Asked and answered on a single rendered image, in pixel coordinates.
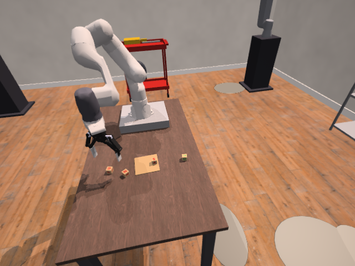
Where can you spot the peach flat mat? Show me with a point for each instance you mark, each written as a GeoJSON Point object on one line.
{"type": "Point", "coordinates": [144, 165]}

